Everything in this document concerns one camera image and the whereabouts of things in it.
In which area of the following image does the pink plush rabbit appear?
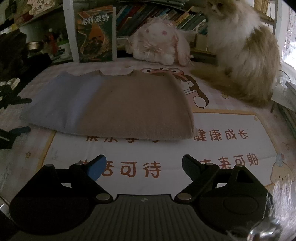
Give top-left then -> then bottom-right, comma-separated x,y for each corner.
126,19 -> 193,66

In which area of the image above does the white shelf frame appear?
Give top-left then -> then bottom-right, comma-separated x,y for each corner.
62,0 -> 80,62

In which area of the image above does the fluffy cream cat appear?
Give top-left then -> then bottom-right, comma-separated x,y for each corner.
191,0 -> 281,108

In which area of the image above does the white fluffy trim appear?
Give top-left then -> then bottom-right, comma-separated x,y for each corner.
268,178 -> 296,241

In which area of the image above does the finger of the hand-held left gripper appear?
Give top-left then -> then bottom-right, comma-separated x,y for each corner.
0,89 -> 32,109
0,126 -> 31,150

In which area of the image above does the large illustrated book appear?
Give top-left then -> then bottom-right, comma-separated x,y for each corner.
74,6 -> 117,63

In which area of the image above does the red hanging ornament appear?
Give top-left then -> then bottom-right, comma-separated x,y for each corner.
47,28 -> 57,56

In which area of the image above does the pink checked printed mat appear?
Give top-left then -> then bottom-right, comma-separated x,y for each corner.
0,58 -> 296,209

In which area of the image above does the metal bowl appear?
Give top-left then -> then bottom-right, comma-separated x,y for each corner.
25,41 -> 44,52

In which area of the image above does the row of shelf books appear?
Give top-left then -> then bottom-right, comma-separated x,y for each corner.
116,3 -> 208,37

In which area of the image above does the dark cloth pile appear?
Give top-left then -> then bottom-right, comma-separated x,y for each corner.
0,32 -> 52,81

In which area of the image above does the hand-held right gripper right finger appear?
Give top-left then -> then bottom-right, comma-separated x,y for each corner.
174,155 -> 266,204

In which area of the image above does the beige and blue sweater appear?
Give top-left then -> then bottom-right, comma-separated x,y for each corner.
20,71 -> 196,142

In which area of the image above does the shiny metal object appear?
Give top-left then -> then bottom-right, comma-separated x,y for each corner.
247,222 -> 282,241

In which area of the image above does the white wrist watch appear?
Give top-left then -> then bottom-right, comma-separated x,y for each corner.
5,78 -> 21,90

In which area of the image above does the floral cloth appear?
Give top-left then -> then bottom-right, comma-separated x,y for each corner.
26,0 -> 52,14

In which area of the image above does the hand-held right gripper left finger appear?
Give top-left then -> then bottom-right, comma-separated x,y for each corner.
18,155 -> 114,204

